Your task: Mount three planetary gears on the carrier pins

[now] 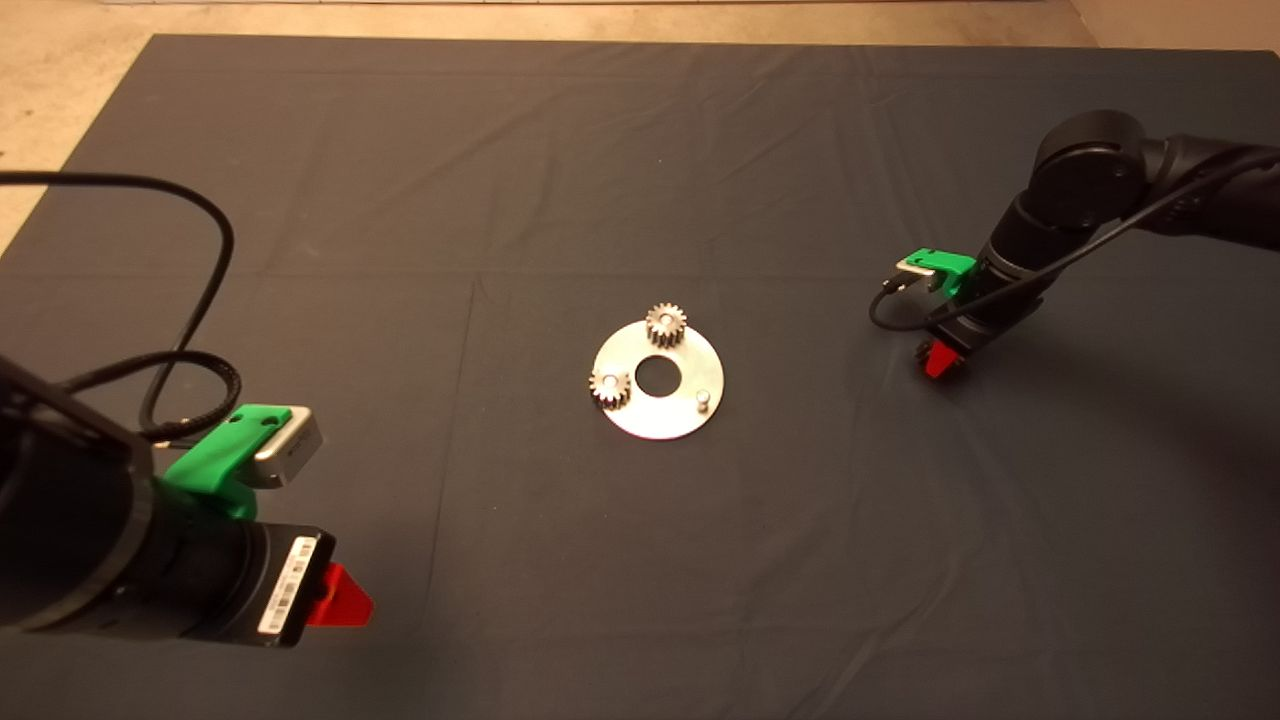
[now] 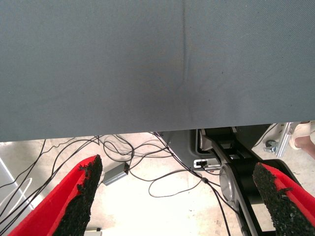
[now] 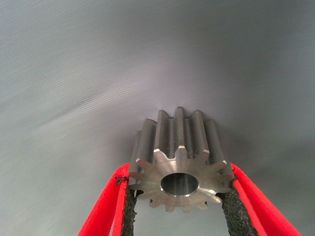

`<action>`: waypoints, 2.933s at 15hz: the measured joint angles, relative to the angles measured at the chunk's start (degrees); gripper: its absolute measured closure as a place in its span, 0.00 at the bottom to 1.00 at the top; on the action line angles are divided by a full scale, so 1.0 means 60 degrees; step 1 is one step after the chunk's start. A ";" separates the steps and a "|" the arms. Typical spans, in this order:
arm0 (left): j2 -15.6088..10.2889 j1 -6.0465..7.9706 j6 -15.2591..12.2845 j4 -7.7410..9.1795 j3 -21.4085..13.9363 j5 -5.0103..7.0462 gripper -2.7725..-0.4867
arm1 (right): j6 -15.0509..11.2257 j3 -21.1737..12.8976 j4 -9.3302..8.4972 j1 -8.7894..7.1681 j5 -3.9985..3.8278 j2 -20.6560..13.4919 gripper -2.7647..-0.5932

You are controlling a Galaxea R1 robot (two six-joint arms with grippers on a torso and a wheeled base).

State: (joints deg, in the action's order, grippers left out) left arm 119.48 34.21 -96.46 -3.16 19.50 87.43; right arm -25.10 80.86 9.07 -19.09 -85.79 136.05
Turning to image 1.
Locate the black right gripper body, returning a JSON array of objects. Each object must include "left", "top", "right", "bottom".
[{"left": 928, "top": 262, "right": 1053, "bottom": 353}]

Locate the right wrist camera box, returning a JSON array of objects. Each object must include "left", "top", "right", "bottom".
[{"left": 894, "top": 255, "right": 942, "bottom": 294}]

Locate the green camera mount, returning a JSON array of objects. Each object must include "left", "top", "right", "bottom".
[
  {"left": 917, "top": 247, "right": 978, "bottom": 300},
  {"left": 162, "top": 403, "right": 294, "bottom": 522}
]

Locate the steel spur gear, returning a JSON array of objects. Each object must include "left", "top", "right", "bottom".
[
  {"left": 588, "top": 367, "right": 633, "bottom": 412},
  {"left": 644, "top": 302, "right": 689, "bottom": 350}
]

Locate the left thin black camera cable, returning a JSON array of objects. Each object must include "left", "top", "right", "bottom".
[{"left": 0, "top": 171, "right": 237, "bottom": 442}]

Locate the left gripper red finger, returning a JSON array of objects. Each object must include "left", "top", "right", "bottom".
[{"left": 304, "top": 562, "right": 376, "bottom": 630}]

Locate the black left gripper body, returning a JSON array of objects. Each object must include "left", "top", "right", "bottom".
[{"left": 212, "top": 521, "right": 337, "bottom": 649}]

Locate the round metal carrier plate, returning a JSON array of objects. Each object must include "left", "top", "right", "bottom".
[{"left": 590, "top": 318, "right": 726, "bottom": 442}]

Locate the right black camera cable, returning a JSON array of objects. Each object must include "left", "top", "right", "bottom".
[{"left": 868, "top": 150, "right": 1280, "bottom": 334}]

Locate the dark grey table cloth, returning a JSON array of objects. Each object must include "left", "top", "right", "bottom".
[{"left": 0, "top": 34, "right": 1280, "bottom": 720}]

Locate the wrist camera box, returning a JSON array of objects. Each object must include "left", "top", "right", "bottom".
[
  {"left": 252, "top": 406, "right": 325, "bottom": 490},
  {"left": 894, "top": 255, "right": 942, "bottom": 294}
]

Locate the left green camera mount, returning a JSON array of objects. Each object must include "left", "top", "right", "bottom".
[{"left": 162, "top": 403, "right": 294, "bottom": 522}]

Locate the right green camera mount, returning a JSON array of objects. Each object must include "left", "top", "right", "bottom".
[{"left": 917, "top": 247, "right": 978, "bottom": 300}]

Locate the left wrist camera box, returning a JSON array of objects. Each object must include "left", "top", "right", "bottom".
[{"left": 252, "top": 406, "right": 325, "bottom": 490}]

